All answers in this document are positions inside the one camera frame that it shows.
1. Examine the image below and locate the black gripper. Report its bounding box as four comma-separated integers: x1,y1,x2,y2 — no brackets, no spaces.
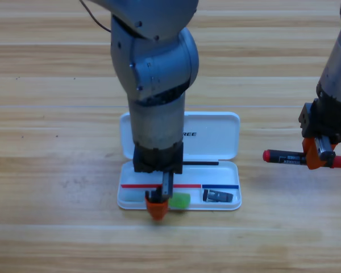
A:
299,90,341,171
132,142,185,221

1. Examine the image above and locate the green white highlighter pen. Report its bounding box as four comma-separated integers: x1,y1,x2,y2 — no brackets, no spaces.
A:
122,192,192,209

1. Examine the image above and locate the red black marker pen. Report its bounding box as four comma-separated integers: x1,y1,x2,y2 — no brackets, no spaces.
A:
263,149,341,169

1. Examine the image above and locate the white Unitree pencil case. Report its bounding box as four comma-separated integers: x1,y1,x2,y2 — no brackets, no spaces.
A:
117,111,242,211

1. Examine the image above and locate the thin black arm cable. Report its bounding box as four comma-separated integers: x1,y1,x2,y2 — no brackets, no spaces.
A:
78,0,112,32

